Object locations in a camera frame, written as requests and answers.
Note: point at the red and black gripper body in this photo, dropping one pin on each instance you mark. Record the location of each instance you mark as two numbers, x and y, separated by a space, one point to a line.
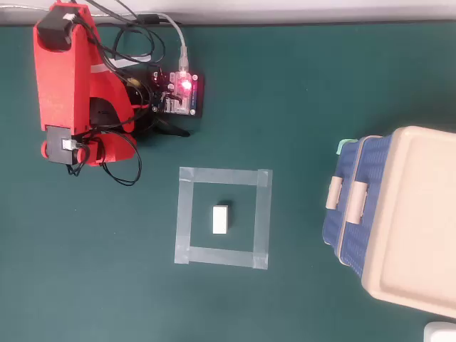
58 146

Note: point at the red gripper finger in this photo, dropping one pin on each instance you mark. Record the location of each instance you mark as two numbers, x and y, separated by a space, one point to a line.
114 149

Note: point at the small white cube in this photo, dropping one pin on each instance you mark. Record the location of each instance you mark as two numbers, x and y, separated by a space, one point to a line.
220 219

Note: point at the red robot arm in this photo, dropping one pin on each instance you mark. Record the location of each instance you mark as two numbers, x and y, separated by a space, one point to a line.
60 78

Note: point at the beige plastic drawer cabinet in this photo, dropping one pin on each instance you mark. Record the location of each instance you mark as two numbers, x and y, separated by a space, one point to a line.
417 213

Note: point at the control circuit board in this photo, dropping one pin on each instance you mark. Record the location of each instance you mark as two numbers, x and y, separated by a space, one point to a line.
178 103

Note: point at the green tape piece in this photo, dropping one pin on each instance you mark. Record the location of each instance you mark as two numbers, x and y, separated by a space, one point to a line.
343 145

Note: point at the white box corner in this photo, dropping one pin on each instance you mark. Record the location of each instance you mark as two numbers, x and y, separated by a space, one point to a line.
440 332

